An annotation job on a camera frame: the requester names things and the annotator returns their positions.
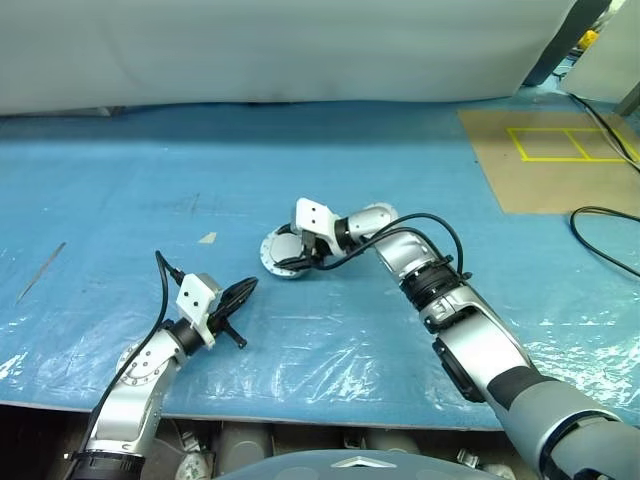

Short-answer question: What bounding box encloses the brown cardboard sheet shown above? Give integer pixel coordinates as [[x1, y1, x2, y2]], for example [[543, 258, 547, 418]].
[[457, 108, 640, 216]]

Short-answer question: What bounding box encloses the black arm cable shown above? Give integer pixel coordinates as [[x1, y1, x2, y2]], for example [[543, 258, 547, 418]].
[[314, 213, 474, 284], [87, 249, 186, 436]]

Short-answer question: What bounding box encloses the grey metal post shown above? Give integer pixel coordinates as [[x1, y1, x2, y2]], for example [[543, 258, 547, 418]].
[[614, 82, 640, 117]]

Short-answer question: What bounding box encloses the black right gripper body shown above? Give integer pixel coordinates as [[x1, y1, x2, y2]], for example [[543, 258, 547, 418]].
[[299, 230, 334, 269]]

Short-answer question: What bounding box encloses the blue plastic table cover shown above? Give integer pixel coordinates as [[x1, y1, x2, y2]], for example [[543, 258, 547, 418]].
[[0, 82, 640, 431]]

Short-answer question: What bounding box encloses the white backdrop sheet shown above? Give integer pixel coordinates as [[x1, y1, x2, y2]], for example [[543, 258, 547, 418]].
[[0, 0, 581, 119]]

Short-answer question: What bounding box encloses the black looped cable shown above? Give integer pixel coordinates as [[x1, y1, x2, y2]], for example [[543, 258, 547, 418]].
[[571, 206, 640, 279]]

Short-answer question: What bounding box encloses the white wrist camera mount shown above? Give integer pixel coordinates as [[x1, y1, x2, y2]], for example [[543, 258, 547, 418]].
[[293, 198, 337, 251], [174, 272, 222, 350]]

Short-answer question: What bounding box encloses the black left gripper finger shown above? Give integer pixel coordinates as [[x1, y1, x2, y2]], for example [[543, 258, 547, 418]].
[[219, 277, 260, 307], [215, 288, 255, 321]]

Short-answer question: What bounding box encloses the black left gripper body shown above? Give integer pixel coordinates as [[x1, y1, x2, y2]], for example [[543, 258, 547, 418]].
[[207, 298, 249, 350]]

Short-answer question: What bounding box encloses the grey cylinder under table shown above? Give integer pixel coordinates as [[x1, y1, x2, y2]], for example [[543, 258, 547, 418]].
[[363, 428, 421, 455], [218, 423, 274, 469]]

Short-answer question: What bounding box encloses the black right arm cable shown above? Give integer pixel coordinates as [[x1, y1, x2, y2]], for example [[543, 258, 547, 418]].
[[314, 213, 474, 284]]

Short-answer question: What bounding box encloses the grey rounded cover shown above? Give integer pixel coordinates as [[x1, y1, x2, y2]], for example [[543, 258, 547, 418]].
[[222, 448, 484, 480]]

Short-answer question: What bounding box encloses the black straight floor cable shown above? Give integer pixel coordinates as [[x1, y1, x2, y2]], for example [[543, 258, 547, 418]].
[[567, 92, 640, 169]]

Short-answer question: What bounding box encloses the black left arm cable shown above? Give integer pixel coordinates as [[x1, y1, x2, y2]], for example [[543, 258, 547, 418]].
[[87, 249, 186, 436]]

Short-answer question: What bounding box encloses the dark grey slanted pole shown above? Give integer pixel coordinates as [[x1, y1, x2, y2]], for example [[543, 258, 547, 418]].
[[522, 0, 614, 87]]

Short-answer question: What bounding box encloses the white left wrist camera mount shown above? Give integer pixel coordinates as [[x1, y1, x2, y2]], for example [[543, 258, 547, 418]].
[[174, 272, 222, 350]]

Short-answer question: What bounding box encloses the white board panel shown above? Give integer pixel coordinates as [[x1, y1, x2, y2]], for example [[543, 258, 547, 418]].
[[562, 12, 640, 104]]

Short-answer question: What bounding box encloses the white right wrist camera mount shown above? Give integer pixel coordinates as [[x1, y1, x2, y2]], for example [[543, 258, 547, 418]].
[[293, 198, 337, 251]]

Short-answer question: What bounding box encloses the round metal flange part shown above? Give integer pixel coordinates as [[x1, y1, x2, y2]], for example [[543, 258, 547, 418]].
[[259, 224, 313, 276]]

